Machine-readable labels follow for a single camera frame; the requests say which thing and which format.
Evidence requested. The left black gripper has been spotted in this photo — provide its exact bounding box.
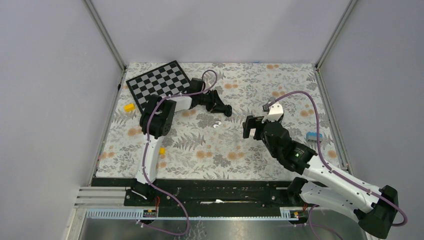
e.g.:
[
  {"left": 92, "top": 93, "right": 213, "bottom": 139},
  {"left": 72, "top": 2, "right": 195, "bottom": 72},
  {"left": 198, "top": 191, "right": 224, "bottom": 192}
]
[{"left": 196, "top": 89, "right": 228, "bottom": 113}]

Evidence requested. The black earbud charging case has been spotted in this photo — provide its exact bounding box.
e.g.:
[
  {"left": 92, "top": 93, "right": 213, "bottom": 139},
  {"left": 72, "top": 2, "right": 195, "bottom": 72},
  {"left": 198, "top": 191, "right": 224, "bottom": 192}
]
[{"left": 223, "top": 105, "right": 233, "bottom": 118}]

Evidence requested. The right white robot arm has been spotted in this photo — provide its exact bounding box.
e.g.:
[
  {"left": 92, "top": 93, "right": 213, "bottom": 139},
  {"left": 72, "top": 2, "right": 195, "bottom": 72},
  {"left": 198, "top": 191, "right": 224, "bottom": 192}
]
[{"left": 242, "top": 115, "right": 399, "bottom": 239}]

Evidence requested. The yellow block near arm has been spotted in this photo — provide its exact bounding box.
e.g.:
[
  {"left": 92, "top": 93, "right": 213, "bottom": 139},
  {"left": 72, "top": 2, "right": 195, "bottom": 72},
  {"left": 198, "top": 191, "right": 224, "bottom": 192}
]
[{"left": 159, "top": 147, "right": 166, "bottom": 155}]

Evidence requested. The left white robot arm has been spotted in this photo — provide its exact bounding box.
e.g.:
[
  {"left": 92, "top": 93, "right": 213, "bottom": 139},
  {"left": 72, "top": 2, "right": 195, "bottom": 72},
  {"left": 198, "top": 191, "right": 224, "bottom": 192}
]
[{"left": 135, "top": 78, "right": 233, "bottom": 206}]

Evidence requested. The floral table mat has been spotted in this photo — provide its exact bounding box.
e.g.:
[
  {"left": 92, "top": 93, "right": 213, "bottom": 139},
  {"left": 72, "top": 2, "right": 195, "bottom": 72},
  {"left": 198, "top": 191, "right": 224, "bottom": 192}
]
[{"left": 96, "top": 62, "right": 347, "bottom": 182}]

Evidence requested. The black white checkerboard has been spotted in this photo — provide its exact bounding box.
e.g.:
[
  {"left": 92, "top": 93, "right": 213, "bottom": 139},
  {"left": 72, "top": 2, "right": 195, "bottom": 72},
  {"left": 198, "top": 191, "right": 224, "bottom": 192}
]
[{"left": 126, "top": 60, "right": 190, "bottom": 112}]

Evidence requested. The blue grey block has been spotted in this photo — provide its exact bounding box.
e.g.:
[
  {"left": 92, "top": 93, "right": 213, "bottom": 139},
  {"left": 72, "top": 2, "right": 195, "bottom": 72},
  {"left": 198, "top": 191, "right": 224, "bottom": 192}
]
[{"left": 305, "top": 131, "right": 324, "bottom": 142}]

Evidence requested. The yellow block far left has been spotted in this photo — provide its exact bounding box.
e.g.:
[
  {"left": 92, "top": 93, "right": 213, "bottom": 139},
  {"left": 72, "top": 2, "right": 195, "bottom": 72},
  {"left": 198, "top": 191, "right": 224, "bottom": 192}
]
[{"left": 124, "top": 103, "right": 136, "bottom": 112}]

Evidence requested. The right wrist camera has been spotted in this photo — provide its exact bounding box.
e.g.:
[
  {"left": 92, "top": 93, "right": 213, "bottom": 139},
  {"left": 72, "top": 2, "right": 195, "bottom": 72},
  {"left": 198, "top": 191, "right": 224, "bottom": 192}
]
[{"left": 262, "top": 102, "right": 284, "bottom": 123}]

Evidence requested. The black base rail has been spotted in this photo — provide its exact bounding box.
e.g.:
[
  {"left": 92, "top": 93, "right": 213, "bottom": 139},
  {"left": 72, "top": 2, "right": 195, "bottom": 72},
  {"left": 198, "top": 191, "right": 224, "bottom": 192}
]
[{"left": 91, "top": 177, "right": 309, "bottom": 218}]

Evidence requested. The white slotted cable duct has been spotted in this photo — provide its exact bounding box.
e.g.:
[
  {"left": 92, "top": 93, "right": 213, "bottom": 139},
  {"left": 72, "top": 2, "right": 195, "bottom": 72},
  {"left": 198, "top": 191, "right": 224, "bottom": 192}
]
[{"left": 86, "top": 207, "right": 309, "bottom": 222}]

